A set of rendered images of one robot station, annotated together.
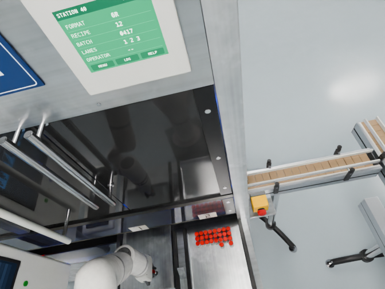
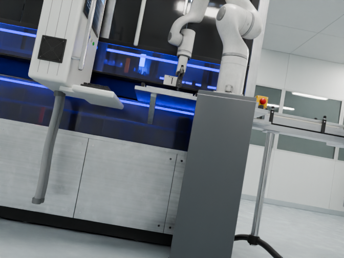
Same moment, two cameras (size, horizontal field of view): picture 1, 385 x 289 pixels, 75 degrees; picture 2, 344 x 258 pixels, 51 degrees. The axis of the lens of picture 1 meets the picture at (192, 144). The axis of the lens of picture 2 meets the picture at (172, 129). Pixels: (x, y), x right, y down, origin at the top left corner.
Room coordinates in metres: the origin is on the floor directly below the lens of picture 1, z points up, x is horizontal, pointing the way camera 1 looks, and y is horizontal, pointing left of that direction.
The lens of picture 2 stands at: (-1.70, 0.78, 0.56)
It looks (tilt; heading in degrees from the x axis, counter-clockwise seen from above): 4 degrees up; 348
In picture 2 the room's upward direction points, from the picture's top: 10 degrees clockwise
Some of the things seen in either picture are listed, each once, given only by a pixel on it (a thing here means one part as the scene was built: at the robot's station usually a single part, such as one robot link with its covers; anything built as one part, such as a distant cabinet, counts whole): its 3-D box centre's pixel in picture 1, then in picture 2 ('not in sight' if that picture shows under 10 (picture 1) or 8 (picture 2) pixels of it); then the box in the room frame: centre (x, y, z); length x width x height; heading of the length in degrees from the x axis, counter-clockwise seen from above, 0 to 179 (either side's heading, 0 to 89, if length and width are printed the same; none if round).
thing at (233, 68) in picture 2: not in sight; (231, 79); (-0.16, 0.22, 0.95); 0.19 x 0.19 x 0.18
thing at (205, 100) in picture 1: (221, 172); (250, 36); (0.42, -0.06, 1.40); 0.05 x 0.01 x 0.80; 81
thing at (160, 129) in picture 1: (159, 166); (223, 15); (0.46, 0.12, 1.50); 0.43 x 0.01 x 0.59; 81
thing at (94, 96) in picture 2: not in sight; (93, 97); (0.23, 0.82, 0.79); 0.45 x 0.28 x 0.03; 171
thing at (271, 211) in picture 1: (259, 203); (257, 122); (0.45, -0.23, 0.87); 0.14 x 0.13 x 0.02; 171
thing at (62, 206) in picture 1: (31, 192); (153, 1); (0.53, 0.57, 1.50); 0.47 x 0.01 x 0.59; 81
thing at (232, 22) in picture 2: not in sight; (233, 32); (-0.17, 0.25, 1.16); 0.19 x 0.12 x 0.24; 108
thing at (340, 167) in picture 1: (306, 172); (293, 123); (0.51, -0.51, 0.92); 0.69 x 0.15 x 0.16; 81
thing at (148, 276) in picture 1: (143, 267); (181, 65); (0.29, 0.37, 1.08); 0.10 x 0.07 x 0.11; 171
